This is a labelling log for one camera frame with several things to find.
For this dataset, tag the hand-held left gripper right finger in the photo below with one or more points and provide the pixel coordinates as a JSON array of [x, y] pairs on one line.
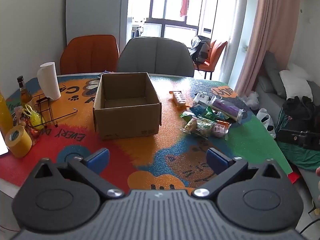
[[217, 160]]

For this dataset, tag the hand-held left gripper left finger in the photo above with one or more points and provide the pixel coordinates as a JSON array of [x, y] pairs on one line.
[[98, 158]]

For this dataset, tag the orange pink snack packet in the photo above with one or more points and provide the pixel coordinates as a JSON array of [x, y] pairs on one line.
[[224, 123]]

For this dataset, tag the yellow green pastry packet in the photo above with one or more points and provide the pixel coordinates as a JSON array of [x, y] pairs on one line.
[[198, 127]]

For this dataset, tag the small blue snack packet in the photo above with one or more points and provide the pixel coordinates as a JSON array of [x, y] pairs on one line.
[[222, 116]]

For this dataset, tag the brown cardboard box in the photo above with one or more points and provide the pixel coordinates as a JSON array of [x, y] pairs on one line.
[[125, 120]]

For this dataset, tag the dark green snack packet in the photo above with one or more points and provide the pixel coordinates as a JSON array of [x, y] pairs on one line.
[[211, 113]]

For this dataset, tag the purple white long snack packet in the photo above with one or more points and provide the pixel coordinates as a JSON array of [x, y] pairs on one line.
[[226, 108]]

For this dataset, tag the bright green snack packet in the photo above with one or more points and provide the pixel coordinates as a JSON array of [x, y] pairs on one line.
[[188, 115]]

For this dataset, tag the blue green snack packet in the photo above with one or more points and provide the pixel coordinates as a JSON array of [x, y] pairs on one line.
[[198, 109]]

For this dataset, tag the white clear snack packet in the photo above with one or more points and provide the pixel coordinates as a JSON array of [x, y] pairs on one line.
[[201, 98]]

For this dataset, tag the person's right hand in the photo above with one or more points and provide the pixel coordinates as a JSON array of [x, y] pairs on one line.
[[318, 172]]

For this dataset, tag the red plastic wrapper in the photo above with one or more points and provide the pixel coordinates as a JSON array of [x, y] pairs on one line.
[[32, 133]]

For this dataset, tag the orange wafer snack packet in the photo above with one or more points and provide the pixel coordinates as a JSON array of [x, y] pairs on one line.
[[178, 98]]

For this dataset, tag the yellow plastic bag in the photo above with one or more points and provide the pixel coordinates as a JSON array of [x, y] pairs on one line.
[[35, 117]]

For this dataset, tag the yellow tape roll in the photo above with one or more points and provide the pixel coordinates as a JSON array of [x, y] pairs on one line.
[[21, 142]]

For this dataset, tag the small red object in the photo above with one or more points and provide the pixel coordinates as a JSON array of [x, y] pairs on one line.
[[294, 177]]

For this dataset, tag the green cloth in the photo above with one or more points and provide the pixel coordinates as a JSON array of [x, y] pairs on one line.
[[297, 155]]

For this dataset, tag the black device on sofa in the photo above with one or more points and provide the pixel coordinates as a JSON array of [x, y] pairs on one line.
[[297, 138]]

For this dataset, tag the small blue purple box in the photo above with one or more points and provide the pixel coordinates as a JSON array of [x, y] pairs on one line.
[[105, 72]]

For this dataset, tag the white paper towel roll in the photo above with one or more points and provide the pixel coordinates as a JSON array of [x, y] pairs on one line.
[[48, 81]]

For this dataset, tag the flat white device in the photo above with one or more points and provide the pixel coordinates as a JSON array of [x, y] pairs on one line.
[[3, 145]]

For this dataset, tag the grey sofa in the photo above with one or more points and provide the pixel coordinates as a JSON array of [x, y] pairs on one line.
[[271, 80]]

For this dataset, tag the black bag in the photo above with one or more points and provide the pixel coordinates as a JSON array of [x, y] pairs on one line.
[[300, 110]]

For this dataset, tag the amber glass bottle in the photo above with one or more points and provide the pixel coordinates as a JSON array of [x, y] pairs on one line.
[[25, 95]]

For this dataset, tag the tall yellow bottle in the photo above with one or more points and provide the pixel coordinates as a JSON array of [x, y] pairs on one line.
[[4, 115]]

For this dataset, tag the orange dining chair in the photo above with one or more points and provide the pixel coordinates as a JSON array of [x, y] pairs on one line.
[[88, 55]]

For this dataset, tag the orange chair by window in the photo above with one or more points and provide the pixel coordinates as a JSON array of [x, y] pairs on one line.
[[216, 55]]

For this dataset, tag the white pillow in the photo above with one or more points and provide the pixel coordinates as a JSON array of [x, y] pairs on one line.
[[295, 85]]

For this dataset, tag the grey black backpack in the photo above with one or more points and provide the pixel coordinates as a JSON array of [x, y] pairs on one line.
[[200, 48]]

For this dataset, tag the grey dining chair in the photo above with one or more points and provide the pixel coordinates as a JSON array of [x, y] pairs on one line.
[[155, 56]]

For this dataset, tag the pink curtain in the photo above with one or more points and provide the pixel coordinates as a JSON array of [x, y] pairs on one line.
[[270, 30]]

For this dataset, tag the grey leaning board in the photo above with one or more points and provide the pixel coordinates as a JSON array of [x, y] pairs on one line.
[[95, 10]]

